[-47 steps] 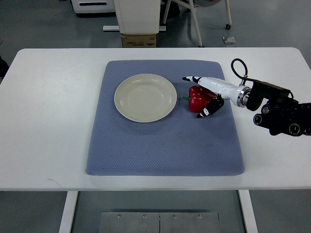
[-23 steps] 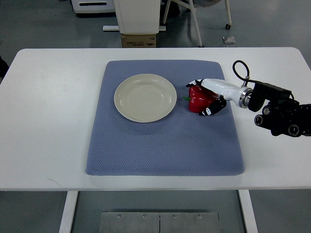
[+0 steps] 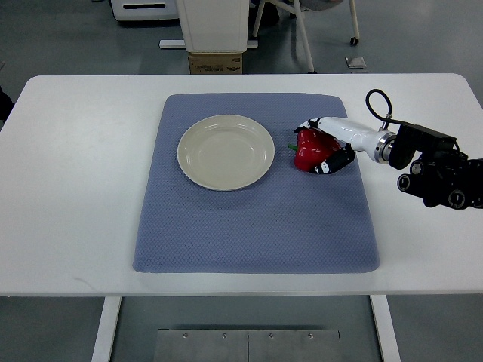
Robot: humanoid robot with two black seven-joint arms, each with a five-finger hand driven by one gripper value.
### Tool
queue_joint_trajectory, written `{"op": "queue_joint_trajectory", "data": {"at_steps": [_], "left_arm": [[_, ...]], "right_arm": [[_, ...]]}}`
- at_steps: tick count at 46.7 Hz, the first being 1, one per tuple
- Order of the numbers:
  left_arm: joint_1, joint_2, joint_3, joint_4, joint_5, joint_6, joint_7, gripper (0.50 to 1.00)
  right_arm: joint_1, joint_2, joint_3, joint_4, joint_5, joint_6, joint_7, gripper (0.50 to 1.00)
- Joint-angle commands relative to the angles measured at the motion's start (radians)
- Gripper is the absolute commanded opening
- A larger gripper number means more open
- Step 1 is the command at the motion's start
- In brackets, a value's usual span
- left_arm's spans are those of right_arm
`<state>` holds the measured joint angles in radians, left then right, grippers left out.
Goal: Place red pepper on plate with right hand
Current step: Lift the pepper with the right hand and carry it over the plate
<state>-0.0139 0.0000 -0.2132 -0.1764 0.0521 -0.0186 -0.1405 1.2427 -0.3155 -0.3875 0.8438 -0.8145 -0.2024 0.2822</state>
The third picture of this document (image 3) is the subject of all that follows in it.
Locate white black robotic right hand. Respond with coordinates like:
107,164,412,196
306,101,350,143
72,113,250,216
294,117,395,174

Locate red bell pepper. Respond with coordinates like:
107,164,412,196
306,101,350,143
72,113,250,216
288,128,341,173

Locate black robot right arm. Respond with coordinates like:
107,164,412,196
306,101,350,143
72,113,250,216
365,89,482,210

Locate cream round plate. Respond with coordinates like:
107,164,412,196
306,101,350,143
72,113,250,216
177,115,275,192

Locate grey metal floor plate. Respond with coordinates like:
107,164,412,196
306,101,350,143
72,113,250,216
153,329,343,361

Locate small grey floor pad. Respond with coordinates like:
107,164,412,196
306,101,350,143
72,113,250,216
345,56,367,69

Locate blue textured table mat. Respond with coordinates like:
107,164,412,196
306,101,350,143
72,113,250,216
133,93,379,274

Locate white chair with casters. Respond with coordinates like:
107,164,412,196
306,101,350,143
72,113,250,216
249,1,342,74

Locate right white table leg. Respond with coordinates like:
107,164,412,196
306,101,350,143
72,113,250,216
370,295,401,362

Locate white table leg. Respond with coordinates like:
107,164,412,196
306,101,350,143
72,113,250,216
370,295,401,362
91,296,122,362

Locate cardboard box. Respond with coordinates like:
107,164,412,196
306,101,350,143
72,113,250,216
188,53,243,75

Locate white machine with slot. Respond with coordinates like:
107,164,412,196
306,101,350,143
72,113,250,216
109,0,178,21

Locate left white table leg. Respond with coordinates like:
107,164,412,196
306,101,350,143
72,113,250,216
91,296,122,362

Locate dark object at left edge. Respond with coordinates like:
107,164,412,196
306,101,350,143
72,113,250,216
0,87,14,122

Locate white pedestal column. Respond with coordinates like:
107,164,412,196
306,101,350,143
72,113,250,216
159,0,250,54

